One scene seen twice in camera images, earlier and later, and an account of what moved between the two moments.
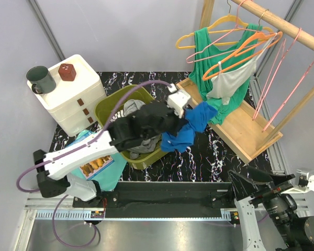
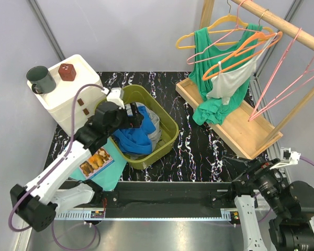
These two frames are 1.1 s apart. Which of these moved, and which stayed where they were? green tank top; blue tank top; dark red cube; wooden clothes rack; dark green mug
Moved: blue tank top
Stayed: dark red cube; dark green mug; green tank top; wooden clothes rack
